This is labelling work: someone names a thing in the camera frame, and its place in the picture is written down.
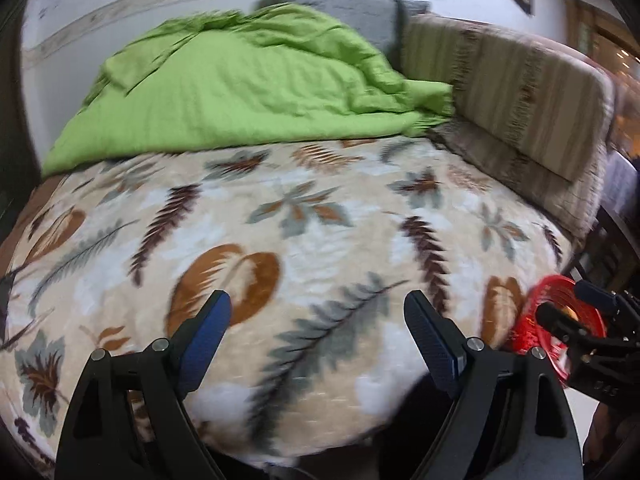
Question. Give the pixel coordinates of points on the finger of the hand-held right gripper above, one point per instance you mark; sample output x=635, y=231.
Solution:
x=595, y=295
x=562, y=322

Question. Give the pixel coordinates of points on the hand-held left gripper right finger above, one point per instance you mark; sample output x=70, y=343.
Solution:
x=435, y=347

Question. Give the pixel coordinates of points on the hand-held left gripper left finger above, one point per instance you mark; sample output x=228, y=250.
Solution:
x=205, y=345

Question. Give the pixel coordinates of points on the red mesh basket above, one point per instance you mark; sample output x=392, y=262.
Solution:
x=530, y=320

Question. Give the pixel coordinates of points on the person's right forearm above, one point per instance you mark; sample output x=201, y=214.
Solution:
x=605, y=435

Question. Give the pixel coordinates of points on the dark wooden chair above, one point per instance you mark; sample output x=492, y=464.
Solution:
x=600, y=250

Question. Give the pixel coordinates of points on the beige leaf print blanket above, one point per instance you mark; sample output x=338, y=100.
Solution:
x=325, y=240

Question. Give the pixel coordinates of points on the striped beige cushion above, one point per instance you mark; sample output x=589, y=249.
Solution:
x=515, y=90
x=500, y=160

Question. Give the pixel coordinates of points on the eyeglasses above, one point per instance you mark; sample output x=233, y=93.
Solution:
x=10, y=300

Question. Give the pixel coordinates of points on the green duvet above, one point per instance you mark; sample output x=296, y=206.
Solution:
x=240, y=90

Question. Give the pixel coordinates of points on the grey pillow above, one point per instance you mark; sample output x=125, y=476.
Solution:
x=350, y=0

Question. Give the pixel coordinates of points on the wooden window frame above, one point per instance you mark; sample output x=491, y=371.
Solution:
x=595, y=30

